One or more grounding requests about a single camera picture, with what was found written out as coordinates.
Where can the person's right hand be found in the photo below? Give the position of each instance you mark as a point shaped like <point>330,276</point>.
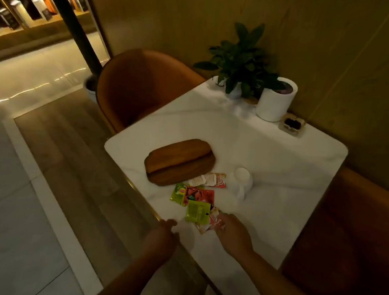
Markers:
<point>235,235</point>

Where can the person's left hand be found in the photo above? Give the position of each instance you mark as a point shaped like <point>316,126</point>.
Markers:
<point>158,241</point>

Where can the person's right fingers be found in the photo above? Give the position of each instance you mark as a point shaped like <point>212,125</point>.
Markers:
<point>224,220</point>

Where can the person's left fingers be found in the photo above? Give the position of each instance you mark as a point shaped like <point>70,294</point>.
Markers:
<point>171,226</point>

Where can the person's right forearm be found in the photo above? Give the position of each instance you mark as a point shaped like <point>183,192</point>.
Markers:
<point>272,283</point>

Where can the person's left forearm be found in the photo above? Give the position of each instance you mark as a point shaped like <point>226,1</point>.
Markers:
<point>132,279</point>

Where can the lime green tea packet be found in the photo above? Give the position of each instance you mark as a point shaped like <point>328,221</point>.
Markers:
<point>197,212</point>

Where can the green and yellow tea packet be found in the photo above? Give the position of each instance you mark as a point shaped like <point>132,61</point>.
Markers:
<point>178,194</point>

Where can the red tea packet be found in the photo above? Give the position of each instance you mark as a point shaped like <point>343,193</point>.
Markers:
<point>202,195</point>

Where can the white mug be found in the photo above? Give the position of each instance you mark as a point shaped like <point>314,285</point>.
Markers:
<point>243,181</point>

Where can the small white sachet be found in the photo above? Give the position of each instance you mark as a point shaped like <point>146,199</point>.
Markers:
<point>196,181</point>

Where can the oval wooden tray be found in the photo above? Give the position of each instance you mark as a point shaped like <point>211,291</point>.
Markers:
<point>179,163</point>

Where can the small square holder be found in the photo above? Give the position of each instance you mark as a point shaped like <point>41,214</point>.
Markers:
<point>292,125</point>

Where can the large white cylindrical pot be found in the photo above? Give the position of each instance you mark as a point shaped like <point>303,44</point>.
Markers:
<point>273,104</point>

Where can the brown upholstered chair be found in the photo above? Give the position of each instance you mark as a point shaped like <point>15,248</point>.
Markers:
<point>348,245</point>

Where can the small white plant pot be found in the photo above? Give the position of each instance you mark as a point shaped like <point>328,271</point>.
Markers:
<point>235,92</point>

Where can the orange upholstered chair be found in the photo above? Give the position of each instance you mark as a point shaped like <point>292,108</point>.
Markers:
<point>139,87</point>

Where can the green leafy plant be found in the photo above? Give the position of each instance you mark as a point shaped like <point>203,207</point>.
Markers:
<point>243,62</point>

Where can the dark pillar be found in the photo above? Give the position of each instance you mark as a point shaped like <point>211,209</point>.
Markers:
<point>74,25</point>

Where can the wooden bookshelf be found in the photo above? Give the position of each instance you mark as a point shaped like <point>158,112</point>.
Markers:
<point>38,30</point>

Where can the row of books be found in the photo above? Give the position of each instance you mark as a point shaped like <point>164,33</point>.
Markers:
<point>29,8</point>

